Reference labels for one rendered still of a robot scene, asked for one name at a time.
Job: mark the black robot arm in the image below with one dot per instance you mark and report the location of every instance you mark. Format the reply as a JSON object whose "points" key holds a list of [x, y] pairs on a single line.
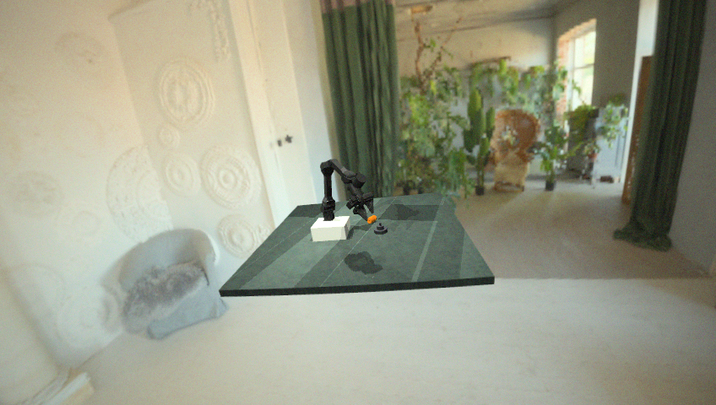
{"points": [[347, 176]]}

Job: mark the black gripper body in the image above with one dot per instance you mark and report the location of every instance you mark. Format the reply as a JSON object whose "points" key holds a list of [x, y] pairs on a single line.
{"points": [[362, 197]]}

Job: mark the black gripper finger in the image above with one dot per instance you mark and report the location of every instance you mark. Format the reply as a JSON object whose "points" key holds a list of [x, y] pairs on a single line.
{"points": [[363, 214], [369, 204]]}

